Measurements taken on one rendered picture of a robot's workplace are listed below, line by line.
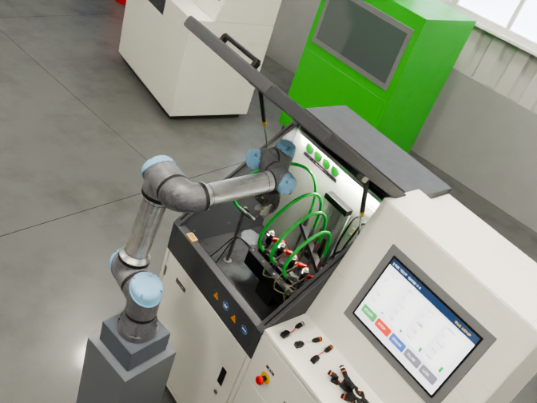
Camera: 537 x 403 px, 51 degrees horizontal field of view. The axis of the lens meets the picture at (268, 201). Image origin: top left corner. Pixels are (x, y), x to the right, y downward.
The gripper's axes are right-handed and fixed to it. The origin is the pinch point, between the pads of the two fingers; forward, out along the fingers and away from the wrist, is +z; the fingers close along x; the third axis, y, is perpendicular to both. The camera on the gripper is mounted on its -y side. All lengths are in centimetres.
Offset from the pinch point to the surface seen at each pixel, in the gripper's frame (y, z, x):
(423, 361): -10, 2, 83
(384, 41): -237, -9, -149
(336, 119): -51, -27, -24
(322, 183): -36.6, -5.4, -6.0
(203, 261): 17.3, 28.6, -8.6
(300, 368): 15, 25, 55
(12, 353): 75, 123, -61
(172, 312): 17, 72, -19
